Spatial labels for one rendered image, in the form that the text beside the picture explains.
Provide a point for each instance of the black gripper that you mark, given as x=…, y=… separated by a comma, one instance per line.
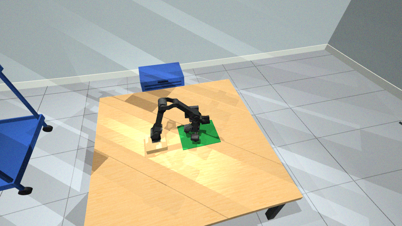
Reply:
x=195, y=137

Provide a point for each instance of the green circuit board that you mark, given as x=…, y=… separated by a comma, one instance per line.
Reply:
x=207, y=135

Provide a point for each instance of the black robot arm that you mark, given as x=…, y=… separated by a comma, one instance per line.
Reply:
x=195, y=117

